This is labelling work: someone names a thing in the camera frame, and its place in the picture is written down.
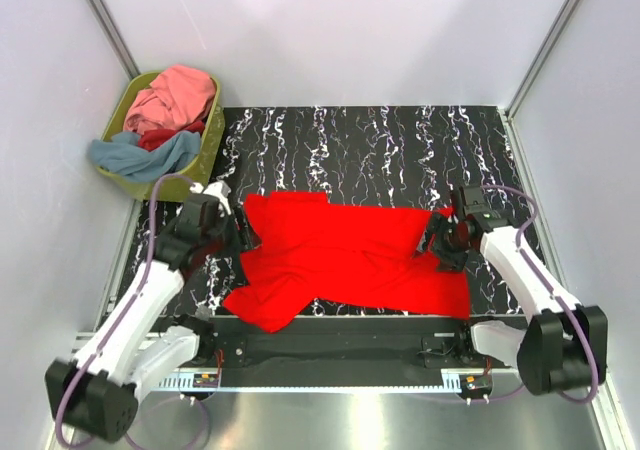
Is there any left aluminium frame post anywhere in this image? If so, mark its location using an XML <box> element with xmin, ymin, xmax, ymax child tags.
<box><xmin>86</xmin><ymin>0</ymin><xmax>140</xmax><ymax>79</ymax></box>

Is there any grey blue t shirt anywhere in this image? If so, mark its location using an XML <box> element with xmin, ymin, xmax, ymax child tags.
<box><xmin>88</xmin><ymin>131</ymin><xmax>201</xmax><ymax>183</ymax></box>

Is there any olive green laundry basket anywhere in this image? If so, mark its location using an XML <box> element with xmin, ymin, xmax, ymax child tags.
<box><xmin>97</xmin><ymin>71</ymin><xmax>225</xmax><ymax>205</ymax></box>

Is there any pink t shirt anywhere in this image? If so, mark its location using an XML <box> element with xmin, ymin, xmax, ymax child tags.
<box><xmin>123</xmin><ymin>65</ymin><xmax>217</xmax><ymax>135</ymax></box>

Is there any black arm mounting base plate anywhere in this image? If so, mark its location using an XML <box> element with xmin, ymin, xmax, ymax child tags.
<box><xmin>179</xmin><ymin>316</ymin><xmax>489</xmax><ymax>369</ymax></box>

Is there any right aluminium frame post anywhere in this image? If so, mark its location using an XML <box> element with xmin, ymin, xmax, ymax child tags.
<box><xmin>504</xmin><ymin>0</ymin><xmax>582</xmax><ymax>121</ymax></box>

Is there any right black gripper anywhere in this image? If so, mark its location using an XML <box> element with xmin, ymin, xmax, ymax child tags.
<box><xmin>410</xmin><ymin>210</ymin><xmax>473</xmax><ymax>275</ymax></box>

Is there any bright red t shirt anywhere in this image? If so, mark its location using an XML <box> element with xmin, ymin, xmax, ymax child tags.
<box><xmin>223</xmin><ymin>191</ymin><xmax>471</xmax><ymax>333</ymax></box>

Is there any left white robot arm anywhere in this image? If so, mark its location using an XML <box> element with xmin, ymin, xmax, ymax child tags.
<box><xmin>45</xmin><ymin>201</ymin><xmax>257</xmax><ymax>449</ymax></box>

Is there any white slotted cable duct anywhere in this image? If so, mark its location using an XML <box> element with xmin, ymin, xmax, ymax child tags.
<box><xmin>155</xmin><ymin>371</ymin><xmax>462</xmax><ymax>394</ymax></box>

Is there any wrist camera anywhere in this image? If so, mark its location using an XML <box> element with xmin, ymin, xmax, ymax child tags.
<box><xmin>450</xmin><ymin>186</ymin><xmax>489</xmax><ymax>220</ymax></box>
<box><xmin>179</xmin><ymin>181</ymin><xmax>231</xmax><ymax>229</ymax></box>

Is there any dark red t shirt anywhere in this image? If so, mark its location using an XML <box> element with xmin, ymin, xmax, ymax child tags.
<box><xmin>137</xmin><ymin>121</ymin><xmax>206</xmax><ymax>151</ymax></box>

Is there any aluminium frame post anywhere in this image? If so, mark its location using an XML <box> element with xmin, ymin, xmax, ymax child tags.
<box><xmin>86</xmin><ymin>0</ymin><xmax>140</xmax><ymax>79</ymax></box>
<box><xmin>504</xmin><ymin>0</ymin><xmax>582</xmax><ymax>121</ymax></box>

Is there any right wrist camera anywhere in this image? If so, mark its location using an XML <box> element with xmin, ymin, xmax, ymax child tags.
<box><xmin>450</xmin><ymin>186</ymin><xmax>489</xmax><ymax>220</ymax></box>

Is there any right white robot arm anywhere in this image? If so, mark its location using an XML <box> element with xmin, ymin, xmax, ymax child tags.
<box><xmin>425</xmin><ymin>213</ymin><xmax>608</xmax><ymax>402</ymax></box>

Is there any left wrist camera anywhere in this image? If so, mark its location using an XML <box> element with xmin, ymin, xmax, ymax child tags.
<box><xmin>179</xmin><ymin>181</ymin><xmax>231</xmax><ymax>229</ymax></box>

